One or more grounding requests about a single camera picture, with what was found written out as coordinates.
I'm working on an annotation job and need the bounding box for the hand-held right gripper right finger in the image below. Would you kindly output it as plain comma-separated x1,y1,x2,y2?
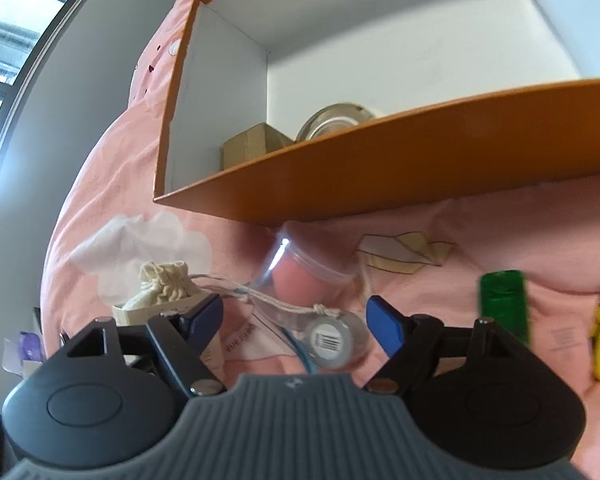
362,295,531,395

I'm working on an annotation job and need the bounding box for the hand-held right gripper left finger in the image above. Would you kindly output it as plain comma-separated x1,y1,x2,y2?
60,294,226,397

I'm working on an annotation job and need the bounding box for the small round grey tin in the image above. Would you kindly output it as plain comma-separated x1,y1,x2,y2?
305,310,368,371

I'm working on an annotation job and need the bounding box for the beige drawstring pouch with tag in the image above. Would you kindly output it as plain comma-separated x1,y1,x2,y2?
112,260,341,326

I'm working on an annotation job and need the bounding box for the clear container with pink sponge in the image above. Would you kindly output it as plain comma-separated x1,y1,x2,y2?
252,220,361,313

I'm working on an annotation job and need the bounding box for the green bubbly block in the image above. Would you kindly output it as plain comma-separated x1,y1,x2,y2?
480,270,531,346

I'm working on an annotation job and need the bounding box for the orange cardboard storage box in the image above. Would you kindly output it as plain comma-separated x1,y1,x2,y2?
152,0,600,226

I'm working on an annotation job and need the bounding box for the pink printed blanket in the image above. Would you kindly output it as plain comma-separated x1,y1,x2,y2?
40,0,600,480

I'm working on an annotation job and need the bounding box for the small brown cardboard box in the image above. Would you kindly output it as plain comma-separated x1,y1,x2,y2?
223,123,296,171

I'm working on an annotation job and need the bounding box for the purple packet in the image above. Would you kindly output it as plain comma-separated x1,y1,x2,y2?
2,330,46,376

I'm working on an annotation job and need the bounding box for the metal lidded glass jar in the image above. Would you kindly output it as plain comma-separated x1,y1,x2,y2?
295,103,376,143

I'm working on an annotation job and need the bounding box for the window with dark frame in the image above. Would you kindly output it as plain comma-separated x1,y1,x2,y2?
0,0,111,221

